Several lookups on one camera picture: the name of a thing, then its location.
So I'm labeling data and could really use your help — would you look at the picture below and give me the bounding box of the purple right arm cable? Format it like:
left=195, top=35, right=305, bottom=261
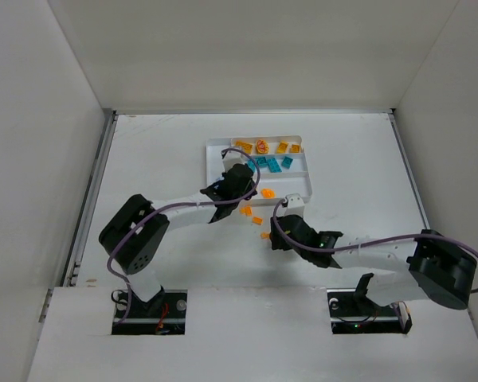
left=271, top=197, right=478, bottom=295

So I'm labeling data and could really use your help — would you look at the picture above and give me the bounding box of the orange curved tube piece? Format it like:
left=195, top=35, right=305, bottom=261
left=261, top=189, right=276, bottom=199

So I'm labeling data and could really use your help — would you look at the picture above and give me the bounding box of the teal square lego brick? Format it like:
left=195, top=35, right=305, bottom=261
left=281, top=156, right=293, bottom=169

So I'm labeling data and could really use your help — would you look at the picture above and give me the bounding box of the yellow long lego brick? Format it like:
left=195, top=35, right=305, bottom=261
left=233, top=140, right=253, bottom=154

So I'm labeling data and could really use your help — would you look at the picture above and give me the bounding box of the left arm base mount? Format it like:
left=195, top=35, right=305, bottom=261
left=111, top=290, right=188, bottom=336

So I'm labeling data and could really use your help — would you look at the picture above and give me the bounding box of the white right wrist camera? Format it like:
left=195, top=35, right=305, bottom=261
left=284, top=193, right=305, bottom=218

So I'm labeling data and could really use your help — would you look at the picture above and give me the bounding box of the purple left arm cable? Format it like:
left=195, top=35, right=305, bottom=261
left=106, top=146, right=260, bottom=324

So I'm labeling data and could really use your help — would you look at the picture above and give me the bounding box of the teal long lego brick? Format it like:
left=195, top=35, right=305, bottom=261
left=267, top=158, right=282, bottom=173

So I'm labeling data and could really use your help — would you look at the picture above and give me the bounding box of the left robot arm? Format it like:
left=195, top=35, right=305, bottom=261
left=98, top=163, right=260, bottom=315

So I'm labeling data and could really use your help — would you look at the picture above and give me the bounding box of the yellow oval butterfly lego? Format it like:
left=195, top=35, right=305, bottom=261
left=255, top=139, right=269, bottom=155

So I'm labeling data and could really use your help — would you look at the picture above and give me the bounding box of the yellow rounded lego brick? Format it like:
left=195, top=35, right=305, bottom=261
left=276, top=141, right=289, bottom=154

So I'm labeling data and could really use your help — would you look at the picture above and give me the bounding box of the teal rounded lego piece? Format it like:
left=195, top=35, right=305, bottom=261
left=247, top=160, right=257, bottom=173

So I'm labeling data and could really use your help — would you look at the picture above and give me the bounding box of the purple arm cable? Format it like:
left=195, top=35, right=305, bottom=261
left=271, top=197, right=478, bottom=295
left=106, top=146, right=260, bottom=324

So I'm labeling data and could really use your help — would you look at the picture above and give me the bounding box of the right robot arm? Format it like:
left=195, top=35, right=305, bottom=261
left=270, top=214, right=477, bottom=310

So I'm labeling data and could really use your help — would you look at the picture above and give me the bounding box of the white divided sorting tray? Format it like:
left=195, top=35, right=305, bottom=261
left=206, top=135, right=312, bottom=205

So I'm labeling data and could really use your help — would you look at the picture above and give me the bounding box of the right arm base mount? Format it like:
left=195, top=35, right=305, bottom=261
left=327, top=273, right=413, bottom=335

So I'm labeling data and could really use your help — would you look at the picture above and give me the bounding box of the small orange square brick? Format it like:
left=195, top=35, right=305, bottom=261
left=240, top=205, right=253, bottom=216

